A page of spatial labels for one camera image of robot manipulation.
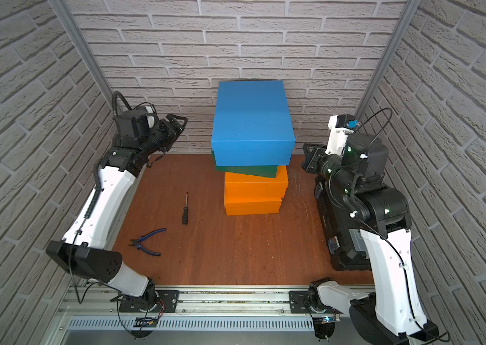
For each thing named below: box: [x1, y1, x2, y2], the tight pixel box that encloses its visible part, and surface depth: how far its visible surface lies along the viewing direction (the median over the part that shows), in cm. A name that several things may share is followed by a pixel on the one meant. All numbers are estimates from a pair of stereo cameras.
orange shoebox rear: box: [223, 198, 283, 217], surface depth 92 cm
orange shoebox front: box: [224, 165, 290, 204], surface depth 82 cm
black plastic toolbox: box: [314, 175, 371, 271], surface depth 75 cm
